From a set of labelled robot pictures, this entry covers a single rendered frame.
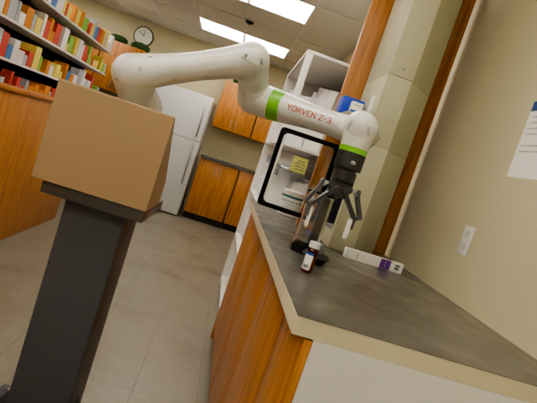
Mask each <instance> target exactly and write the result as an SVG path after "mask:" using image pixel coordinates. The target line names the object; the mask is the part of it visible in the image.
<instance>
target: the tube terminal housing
mask: <svg viewBox="0 0 537 403"><path fill-rule="evenodd" d="M374 95H376V97H375V100H374V102H373V105H372V109H371V112H370V113H371V114H373V115H374V116H375V118H376V120H377V122H378V128H379V131H380V137H379V140H378V142H377V143H376V144H375V145H374V146H373V147H372V148H370V149H369V150H368V153H367V156H366V158H365V161H364V165H363V167H362V170H361V172H360V173H359V174H358V173H356V180H355V182H354V185H353V187H352V188H353V189H354V190H360V191H361V195H360V204H361V211H362V220H361V221H360V220H358V221H356V222H355V224H354V226H353V229H350V230H349V232H348V236H347V238H346V240H344V239H343V238H342V236H343V233H344V229H345V226H346V224H347V221H348V219H349V218H351V217H350V214H349V212H348V208H347V206H346V204H345V201H344V199H343V200H342V202H341V204H340V208H339V211H338V214H337V216H336V220H335V222H334V225H333V227H332V229H329V228H328V227H327V226H325V227H324V232H323V234H322V237H321V241H322V242H323V243H324V244H325V245H326V246H327V247H329V248H332V249H337V250H339V251H342V252H344V248H345V246H347V247H350V248H353V249H357V250H360V251H363V252H365V253H370V254H372V253H373V250H374V248H375V245H376V242H377V239H378V237H379V234H380V231H381V228H382V225H383V223H384V219H385V217H386V214H387V212H388V208H389V206H390V203H391V201H392V197H393V194H394V192H395V190H396V186H397V183H398V181H399V179H400V175H401V172H402V170H403V168H404V163H405V161H406V158H407V156H408V152H409V150H410V147H411V145H412V141H413V138H414V137H415V134H416V130H417V127H418V125H419V123H420V119H421V116H422V114H423V111H424V107H425V105H426V103H427V100H428V96H427V95H426V94H425V93H424V92H423V91H422V90H421V89H420V88H419V87H418V86H416V85H415V84H414V83H413V82H411V81H409V80H406V79H403V78H400V77H397V76H395V75H393V74H385V75H384V76H382V77H380V78H377V79H375V80H373V81H371V82H369V83H367V84H366V85H365V87H364V92H363V94H362V97H361V99H360V100H361V101H362V102H364V107H363V109H362V110H365V111H367V109H368V106H369V103H370V101H371V98H372V96H374ZM348 196H349V198H350V202H351V204H352V208H353V210H354V213H355V215H356V205H355V196H353V193H351V194H349V195H348Z"/></svg>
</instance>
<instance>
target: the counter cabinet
mask: <svg viewBox="0 0 537 403"><path fill-rule="evenodd" d="M210 337H211V338H213V355H212V365H211V374H210V384H209V403H529V402H525V401H521V400H518V399H515V398H512V397H507V396H504V395H501V394H498V393H493V392H491V391H487V390H485V389H480V388H476V387H474V386H471V385H466V384H463V383H460V382H457V381H452V380H449V379H447V378H443V377H438V376H436V375H432V374H430V373H425V372H422V371H419V370H416V369H411V368H408V367H405V366H402V365H397V364H394V363H391V362H388V361H383V360H380V359H378V358H374V357H369V356H367V355H363V354H361V353H356V352H353V351H350V350H347V349H342V348H339V347H336V346H334V345H329V344H325V343H323V342H319V341H314V340H312V339H309V338H306V337H301V336H298V335H295V334H292V333H291V331H290V328H289V326H288V322H287V319H286V316H285V314H284V310H283V307H282V304H281V302H280V298H279V295H278V292H277V289H276V285H275V282H274V280H273V277H272V273H271V270H270V268H269V264H268V261H267V258H266V256H265V252H264V249H263V246H262V244H261V240H260V237H259V234H258V232H257V228H256V225H255V222H254V220H253V216H252V213H251V215H250V218H249V222H248V224H247V227H246V230H245V234H244V236H243V239H242V242H241V246H240V248H239V251H238V254H237V258H236V260H235V263H234V266H233V270H232V272H231V275H230V278H229V282H228V284H227V287H226V290H225V294H224V296H223V299H222V302H221V306H220V308H219V311H218V314H217V318H216V320H215V323H214V326H213V330H212V332H211V335H210Z"/></svg>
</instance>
